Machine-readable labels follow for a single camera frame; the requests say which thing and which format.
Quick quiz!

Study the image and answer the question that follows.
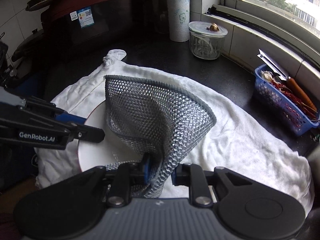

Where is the white bowl with brown rim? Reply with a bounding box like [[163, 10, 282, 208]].
[[78, 101, 142, 172]]

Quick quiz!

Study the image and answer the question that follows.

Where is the grey mesh dish cloth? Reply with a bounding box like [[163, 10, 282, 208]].
[[105, 75, 216, 198]]

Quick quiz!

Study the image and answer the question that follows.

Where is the dark red cooking appliance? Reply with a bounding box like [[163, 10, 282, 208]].
[[12, 0, 153, 61]]

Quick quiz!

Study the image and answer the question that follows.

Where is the white towel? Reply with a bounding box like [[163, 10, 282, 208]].
[[36, 49, 315, 212]]

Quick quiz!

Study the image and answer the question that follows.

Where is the blue plastic basket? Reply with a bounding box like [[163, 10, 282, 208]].
[[254, 64, 319, 136]]

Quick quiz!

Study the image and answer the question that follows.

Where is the glass jar with lid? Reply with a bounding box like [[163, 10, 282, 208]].
[[189, 21, 228, 60]]

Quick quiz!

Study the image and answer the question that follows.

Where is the brown garlic bulb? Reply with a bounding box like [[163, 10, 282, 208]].
[[207, 23, 220, 32]]

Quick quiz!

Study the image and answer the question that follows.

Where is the paper towel roll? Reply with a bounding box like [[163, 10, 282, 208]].
[[167, 0, 190, 42]]

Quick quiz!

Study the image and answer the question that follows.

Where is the orange handled knife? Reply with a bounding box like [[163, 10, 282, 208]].
[[257, 49, 317, 112]]

